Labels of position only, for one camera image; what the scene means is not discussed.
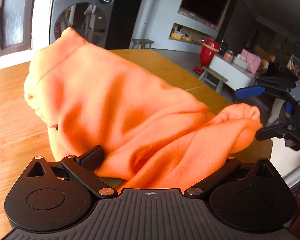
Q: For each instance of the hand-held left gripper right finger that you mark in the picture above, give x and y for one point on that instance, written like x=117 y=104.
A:
x=230 y=166

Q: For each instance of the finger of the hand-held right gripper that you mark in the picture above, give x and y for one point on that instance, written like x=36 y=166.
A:
x=250 y=92
x=272 y=131

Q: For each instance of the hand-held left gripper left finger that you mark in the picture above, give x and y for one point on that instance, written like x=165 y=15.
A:
x=90 y=160

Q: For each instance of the orange pumpkin costume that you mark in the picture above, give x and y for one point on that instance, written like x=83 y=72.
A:
x=115 y=105

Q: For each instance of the white low bench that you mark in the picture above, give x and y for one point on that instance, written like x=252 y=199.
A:
x=230 y=72

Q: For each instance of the white storage box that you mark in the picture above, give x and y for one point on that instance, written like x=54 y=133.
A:
x=240 y=62

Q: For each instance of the pink box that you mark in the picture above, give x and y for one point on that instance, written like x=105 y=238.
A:
x=251 y=58

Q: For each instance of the person's light clothing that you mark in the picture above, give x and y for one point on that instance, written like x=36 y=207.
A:
x=290 y=162

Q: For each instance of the glass jar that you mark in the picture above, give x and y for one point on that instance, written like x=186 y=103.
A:
x=228 y=56

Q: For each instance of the red vase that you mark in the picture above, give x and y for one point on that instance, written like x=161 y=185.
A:
x=207 y=55

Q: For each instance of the yellow box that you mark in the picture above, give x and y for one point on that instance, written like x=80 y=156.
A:
x=176 y=36

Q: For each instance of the black television screen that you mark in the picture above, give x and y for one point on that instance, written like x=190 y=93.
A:
x=202 y=0

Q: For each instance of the small wooden stool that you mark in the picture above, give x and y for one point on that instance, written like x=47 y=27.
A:
x=142 y=41

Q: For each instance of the frosted glass door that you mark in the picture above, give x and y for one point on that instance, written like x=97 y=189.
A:
x=15 y=12

